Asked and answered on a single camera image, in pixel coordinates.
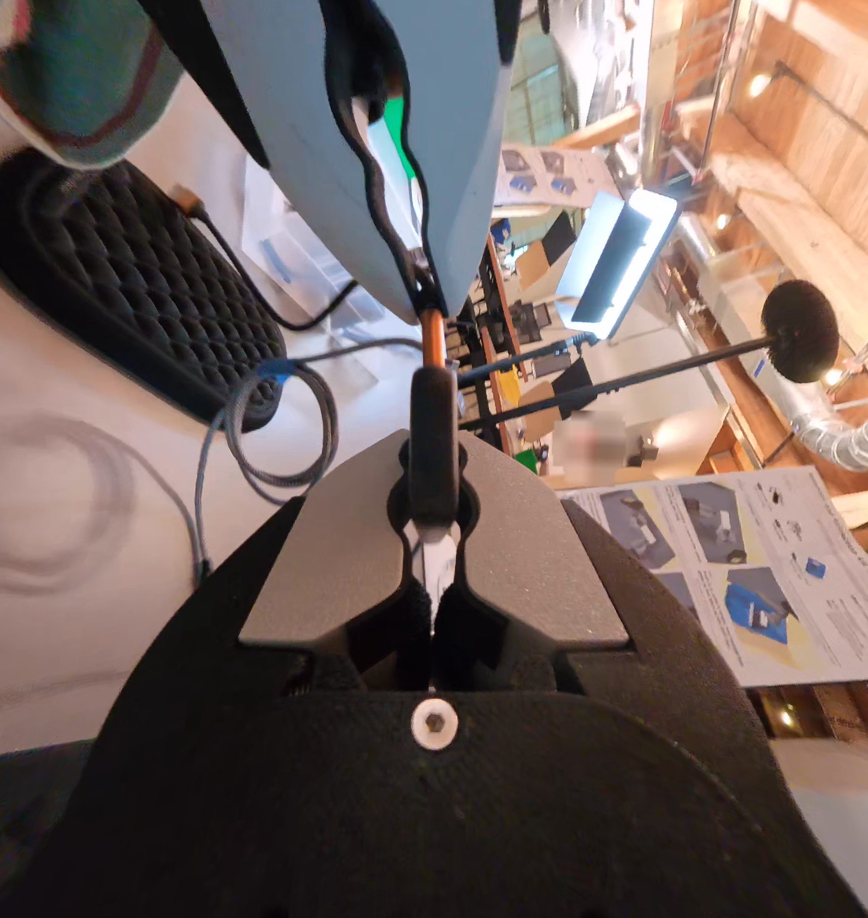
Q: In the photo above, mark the black mesh wrist rest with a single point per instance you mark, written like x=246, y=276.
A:
x=140, y=287

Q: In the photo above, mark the person's left forearm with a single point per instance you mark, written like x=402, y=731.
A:
x=83, y=72

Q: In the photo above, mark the instruction poster board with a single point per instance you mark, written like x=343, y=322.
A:
x=549, y=176

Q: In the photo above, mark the black fuzzy ball on rod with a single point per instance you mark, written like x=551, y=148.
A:
x=799, y=330

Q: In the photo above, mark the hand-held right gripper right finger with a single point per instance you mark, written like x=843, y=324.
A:
x=541, y=566

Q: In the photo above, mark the green plastic bin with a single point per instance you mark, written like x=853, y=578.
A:
x=398, y=136

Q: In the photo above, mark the silver air duct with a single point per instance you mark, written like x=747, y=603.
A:
x=857, y=437

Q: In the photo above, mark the led light panel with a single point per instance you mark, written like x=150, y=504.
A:
x=613, y=265

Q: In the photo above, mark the printed instruction sheet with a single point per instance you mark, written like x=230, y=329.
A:
x=764, y=574

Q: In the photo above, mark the metal storage shelf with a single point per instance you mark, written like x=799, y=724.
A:
x=498, y=323

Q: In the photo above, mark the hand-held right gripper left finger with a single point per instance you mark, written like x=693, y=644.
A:
x=326, y=566

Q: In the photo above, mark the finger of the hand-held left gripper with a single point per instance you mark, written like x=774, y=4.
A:
x=298, y=107
x=463, y=143

